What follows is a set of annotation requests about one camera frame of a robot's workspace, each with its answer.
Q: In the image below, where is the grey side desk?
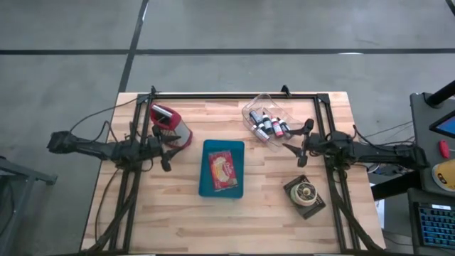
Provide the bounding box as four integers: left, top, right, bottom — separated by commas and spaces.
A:
370, 91, 455, 256

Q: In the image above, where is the grey metal cart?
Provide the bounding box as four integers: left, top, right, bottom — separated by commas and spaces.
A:
0, 154, 58, 256

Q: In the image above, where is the black aluminium frame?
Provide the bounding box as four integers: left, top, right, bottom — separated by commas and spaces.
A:
85, 85, 383, 255

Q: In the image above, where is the black backlit keyboard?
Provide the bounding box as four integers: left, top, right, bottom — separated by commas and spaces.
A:
417, 203, 455, 249

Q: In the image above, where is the clear plastic tray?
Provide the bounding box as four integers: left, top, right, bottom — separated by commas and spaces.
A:
240, 92, 305, 154

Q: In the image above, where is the red popcorn packet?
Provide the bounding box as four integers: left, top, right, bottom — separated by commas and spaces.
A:
208, 150, 239, 191

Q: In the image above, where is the pink food colouring bottle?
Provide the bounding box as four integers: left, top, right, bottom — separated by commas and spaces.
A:
269, 116, 284, 139

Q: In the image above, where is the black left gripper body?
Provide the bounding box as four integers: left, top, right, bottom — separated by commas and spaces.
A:
143, 137, 165, 161

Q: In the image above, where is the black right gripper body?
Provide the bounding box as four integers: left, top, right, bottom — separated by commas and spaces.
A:
305, 133, 332, 159

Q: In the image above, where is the box grater with red handle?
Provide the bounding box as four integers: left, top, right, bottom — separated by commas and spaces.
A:
149, 102, 194, 149

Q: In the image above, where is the chocolate frosted donut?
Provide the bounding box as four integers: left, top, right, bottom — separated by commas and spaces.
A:
290, 181, 319, 207

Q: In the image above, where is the red computer mouse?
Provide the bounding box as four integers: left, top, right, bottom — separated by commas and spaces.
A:
438, 139, 451, 159

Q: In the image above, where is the floor cable bundle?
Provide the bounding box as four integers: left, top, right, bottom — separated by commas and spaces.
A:
355, 120, 424, 178

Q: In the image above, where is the monitor with blue screen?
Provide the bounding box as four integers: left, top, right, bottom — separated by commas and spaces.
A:
429, 110, 455, 139

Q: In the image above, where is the blue plastic bin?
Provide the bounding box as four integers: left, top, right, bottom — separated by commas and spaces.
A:
198, 139, 246, 199

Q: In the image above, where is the black monitor pole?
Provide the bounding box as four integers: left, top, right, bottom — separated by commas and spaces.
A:
425, 80, 455, 108

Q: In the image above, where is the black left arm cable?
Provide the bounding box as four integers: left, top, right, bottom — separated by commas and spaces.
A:
69, 97, 139, 134

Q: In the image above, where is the black mesh basket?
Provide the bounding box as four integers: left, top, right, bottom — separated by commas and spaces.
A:
283, 174, 327, 220

